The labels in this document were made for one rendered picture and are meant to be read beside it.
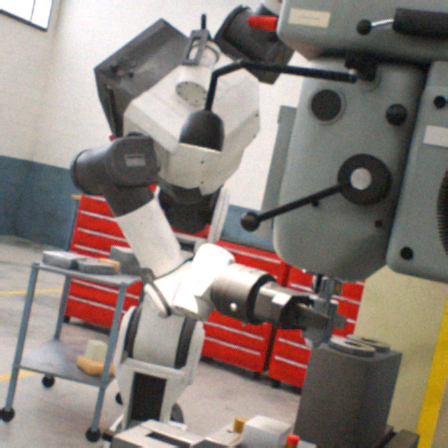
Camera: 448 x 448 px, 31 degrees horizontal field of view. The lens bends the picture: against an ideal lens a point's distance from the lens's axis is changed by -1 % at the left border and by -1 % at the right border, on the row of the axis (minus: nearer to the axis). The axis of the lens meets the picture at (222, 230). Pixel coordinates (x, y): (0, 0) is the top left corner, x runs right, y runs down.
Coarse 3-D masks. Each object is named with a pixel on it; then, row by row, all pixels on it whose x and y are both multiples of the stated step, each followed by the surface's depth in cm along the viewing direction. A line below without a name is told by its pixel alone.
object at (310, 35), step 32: (288, 0) 115; (320, 0) 113; (352, 0) 111; (384, 0) 109; (416, 0) 108; (288, 32) 115; (320, 32) 113; (352, 32) 111; (384, 32) 109; (416, 64) 112
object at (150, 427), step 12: (132, 432) 117; (144, 432) 119; (156, 432) 120; (168, 432) 120; (180, 432) 121; (120, 444) 113; (132, 444) 112; (144, 444) 113; (156, 444) 114; (168, 444) 119; (180, 444) 118; (300, 444) 114; (312, 444) 115
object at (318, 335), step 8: (320, 312) 122; (328, 312) 122; (336, 312) 123; (304, 328) 123; (312, 328) 122; (328, 328) 122; (304, 336) 123; (312, 336) 122; (320, 336) 122; (328, 336) 122
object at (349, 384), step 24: (360, 336) 168; (312, 360) 153; (336, 360) 151; (360, 360) 149; (384, 360) 155; (312, 384) 153; (336, 384) 150; (360, 384) 148; (384, 384) 159; (312, 408) 152; (336, 408) 150; (360, 408) 148; (384, 408) 163; (312, 432) 152; (336, 432) 150; (360, 432) 152
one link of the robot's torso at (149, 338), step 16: (224, 192) 197; (224, 208) 196; (192, 240) 193; (208, 240) 192; (144, 304) 193; (144, 320) 193; (160, 320) 193; (176, 320) 193; (192, 320) 197; (128, 336) 194; (144, 336) 193; (160, 336) 193; (176, 336) 192; (128, 352) 195; (144, 352) 194; (160, 352) 193; (176, 352) 192; (176, 368) 196
